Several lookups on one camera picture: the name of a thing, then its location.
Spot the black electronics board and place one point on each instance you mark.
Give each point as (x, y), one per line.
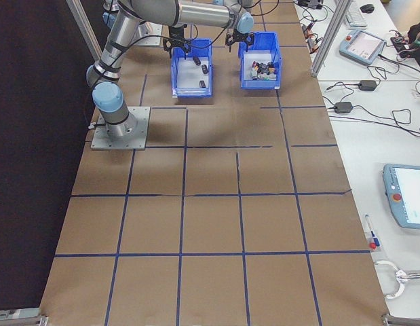
(401, 42)

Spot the blue bin with battery boxes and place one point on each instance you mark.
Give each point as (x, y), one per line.
(192, 93)

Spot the red push button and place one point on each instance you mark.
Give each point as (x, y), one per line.
(254, 64)

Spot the black power adapter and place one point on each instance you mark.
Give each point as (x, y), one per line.
(343, 107)
(367, 85)

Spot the blue bin with mixed parts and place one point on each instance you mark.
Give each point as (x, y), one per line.
(260, 84)

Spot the black battery box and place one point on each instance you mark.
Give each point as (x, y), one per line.
(202, 83)
(205, 69)
(196, 61)

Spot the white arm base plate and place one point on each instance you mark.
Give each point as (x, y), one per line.
(138, 136)
(152, 38)

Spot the black orange adapter box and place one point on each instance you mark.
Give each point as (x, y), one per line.
(308, 28)
(314, 43)

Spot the aluminium profile bar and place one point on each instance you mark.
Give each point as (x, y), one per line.
(84, 27)
(406, 321)
(19, 319)

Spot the grey white small part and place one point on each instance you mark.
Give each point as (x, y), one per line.
(252, 74)

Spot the white marker pen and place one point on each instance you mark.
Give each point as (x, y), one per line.
(369, 225)

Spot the red pen cap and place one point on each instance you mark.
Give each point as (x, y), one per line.
(375, 245)

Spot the yellow black small part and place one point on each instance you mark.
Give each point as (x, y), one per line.
(272, 70)

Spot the black computer mouse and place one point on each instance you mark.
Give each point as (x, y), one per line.
(367, 8)

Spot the light blue teach pendant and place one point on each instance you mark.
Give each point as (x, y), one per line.
(362, 45)
(410, 197)

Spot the black plastic component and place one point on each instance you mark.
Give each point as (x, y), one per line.
(263, 68)

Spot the white keyboard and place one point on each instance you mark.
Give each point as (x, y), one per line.
(355, 15)

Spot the black frame cover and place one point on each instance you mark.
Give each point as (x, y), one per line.
(26, 136)

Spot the white curved band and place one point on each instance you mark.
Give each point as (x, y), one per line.
(398, 292)

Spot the aluminium profile post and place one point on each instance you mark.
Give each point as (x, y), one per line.
(326, 40)

